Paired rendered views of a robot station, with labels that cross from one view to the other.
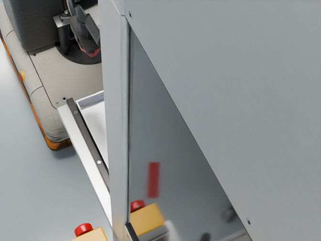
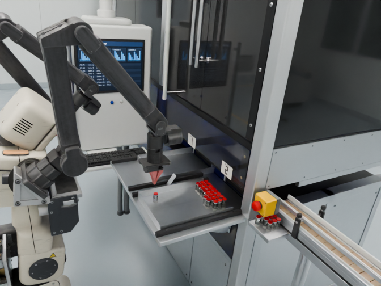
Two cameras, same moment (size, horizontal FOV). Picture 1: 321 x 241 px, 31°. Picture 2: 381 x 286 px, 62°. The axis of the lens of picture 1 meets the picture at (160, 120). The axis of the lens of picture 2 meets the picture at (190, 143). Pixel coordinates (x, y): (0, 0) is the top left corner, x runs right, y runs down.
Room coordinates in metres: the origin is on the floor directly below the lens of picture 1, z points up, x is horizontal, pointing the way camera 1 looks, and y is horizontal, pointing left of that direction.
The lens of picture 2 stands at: (0.62, 1.20, 1.71)
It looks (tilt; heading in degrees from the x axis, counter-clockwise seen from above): 24 degrees down; 272
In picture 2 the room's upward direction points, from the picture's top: 5 degrees clockwise
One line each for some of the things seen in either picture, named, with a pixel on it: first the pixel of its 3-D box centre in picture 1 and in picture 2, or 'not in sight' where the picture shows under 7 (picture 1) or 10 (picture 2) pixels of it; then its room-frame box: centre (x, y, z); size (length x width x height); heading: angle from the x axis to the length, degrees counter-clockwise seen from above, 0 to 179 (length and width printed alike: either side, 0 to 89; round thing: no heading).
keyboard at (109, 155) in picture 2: not in sight; (114, 156); (1.13, -0.49, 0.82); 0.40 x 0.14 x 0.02; 30
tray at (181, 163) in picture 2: not in sight; (175, 163); (0.74, -0.33, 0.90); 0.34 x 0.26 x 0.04; 32
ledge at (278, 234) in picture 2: not in sight; (271, 227); (0.29, 0.10, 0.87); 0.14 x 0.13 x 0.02; 32
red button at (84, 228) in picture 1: (84, 233); (257, 205); (0.37, 0.14, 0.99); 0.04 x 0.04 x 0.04; 32
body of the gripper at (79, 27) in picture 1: (90, 24); (154, 155); (0.78, 0.18, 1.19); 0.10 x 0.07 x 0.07; 32
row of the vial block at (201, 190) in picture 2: not in sight; (206, 196); (0.57, -0.03, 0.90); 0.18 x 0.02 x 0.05; 122
